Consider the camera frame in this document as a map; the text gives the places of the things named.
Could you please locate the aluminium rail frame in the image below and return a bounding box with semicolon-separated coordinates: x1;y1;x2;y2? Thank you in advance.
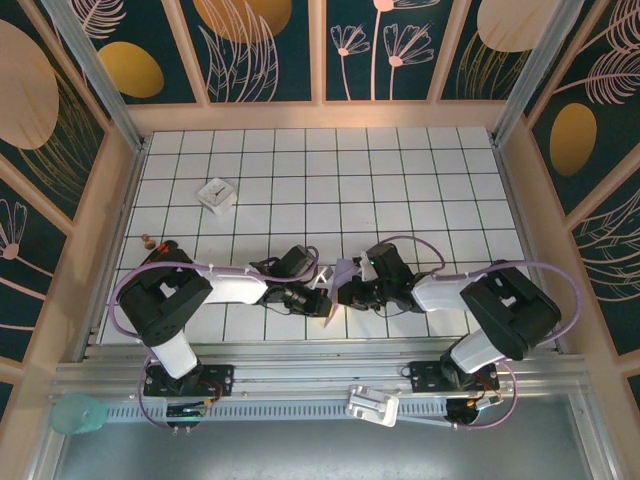
49;335;594;401

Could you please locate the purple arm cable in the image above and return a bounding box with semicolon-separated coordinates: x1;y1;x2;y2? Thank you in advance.
377;235;584;432
112;244;321;432

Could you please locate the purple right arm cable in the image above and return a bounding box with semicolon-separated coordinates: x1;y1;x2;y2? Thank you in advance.
377;235;584;432

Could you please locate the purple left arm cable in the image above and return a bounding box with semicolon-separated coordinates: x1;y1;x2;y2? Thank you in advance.
112;244;321;432

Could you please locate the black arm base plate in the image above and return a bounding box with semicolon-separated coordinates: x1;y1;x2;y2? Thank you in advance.
143;363;236;399
398;359;499;394

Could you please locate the white square clock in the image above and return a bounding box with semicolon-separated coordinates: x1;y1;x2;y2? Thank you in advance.
197;177;236;217

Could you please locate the slotted grey cable duct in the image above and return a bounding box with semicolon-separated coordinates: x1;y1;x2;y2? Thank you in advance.
102;397;451;425

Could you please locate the small electronics board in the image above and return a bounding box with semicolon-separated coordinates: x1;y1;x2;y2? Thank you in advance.
166;399;211;420
446;397;503;426

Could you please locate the aluminium corner post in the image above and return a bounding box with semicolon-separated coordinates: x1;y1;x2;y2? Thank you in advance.
491;0;587;147
39;0;150;152

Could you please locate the translucent teal cup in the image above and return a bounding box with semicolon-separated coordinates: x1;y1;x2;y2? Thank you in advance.
49;392;106;435

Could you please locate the lilac paper sheet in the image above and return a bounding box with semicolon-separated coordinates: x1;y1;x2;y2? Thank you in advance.
322;257;361;330

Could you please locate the white plastic bracket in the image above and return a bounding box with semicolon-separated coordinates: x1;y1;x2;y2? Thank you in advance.
346;384;401;428

